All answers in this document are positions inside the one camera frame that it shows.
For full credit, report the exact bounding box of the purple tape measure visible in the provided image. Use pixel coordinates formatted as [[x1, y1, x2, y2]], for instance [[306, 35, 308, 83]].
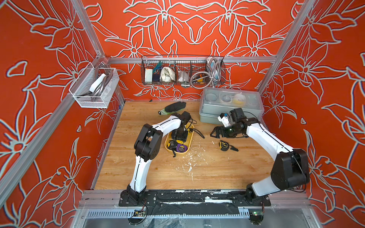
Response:
[[176, 143, 188, 153]]

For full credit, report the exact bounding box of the black round tape measure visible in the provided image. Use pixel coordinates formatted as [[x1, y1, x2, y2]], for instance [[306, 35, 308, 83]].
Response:
[[167, 140, 178, 151]]

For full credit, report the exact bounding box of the white wire side basket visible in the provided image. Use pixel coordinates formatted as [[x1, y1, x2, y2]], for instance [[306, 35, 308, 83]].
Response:
[[69, 63, 119, 108]]

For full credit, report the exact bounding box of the yellow oval storage tray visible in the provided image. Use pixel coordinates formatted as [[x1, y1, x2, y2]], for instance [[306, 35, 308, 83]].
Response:
[[164, 124, 194, 157]]

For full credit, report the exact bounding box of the grey plastic toolbox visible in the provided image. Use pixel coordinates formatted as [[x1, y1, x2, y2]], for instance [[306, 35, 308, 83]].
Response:
[[199, 87, 264, 125]]

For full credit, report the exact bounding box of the white cloth in basket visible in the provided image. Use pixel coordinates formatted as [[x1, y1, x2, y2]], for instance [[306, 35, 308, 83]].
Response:
[[160, 66, 176, 83]]

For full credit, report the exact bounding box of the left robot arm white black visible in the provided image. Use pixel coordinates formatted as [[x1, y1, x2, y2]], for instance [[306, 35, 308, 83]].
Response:
[[126, 112, 191, 201]]

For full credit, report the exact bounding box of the white box in basket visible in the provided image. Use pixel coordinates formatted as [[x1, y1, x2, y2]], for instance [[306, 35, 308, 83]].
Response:
[[144, 68, 153, 83]]

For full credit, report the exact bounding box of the green black brush tool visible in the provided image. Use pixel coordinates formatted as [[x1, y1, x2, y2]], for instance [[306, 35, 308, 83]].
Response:
[[158, 101, 186, 116]]

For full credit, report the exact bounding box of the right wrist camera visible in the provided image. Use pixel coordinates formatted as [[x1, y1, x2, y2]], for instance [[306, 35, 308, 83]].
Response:
[[218, 108, 246, 127]]

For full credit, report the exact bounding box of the white adapter in side basket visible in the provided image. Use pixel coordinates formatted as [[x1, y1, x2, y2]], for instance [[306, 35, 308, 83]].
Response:
[[89, 73, 106, 93]]

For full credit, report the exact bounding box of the coiled grey cable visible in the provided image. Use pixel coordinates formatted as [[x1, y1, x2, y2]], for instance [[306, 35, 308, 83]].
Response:
[[190, 56, 221, 89]]

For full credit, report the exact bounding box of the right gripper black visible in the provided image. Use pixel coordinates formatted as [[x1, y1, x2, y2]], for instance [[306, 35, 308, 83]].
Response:
[[209, 124, 241, 138]]

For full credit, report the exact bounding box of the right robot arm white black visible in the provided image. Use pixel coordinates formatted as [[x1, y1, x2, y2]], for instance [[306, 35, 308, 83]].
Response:
[[211, 108, 310, 203]]

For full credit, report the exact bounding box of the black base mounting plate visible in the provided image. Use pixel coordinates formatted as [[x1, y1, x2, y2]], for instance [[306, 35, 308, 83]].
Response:
[[118, 190, 271, 207]]

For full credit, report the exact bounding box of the black wire wall basket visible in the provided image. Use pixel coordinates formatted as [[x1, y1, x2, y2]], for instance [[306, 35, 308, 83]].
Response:
[[141, 55, 226, 89]]

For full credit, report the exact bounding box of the black yellow tape measure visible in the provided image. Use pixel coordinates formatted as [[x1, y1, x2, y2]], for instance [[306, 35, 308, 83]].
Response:
[[219, 140, 239, 152]]

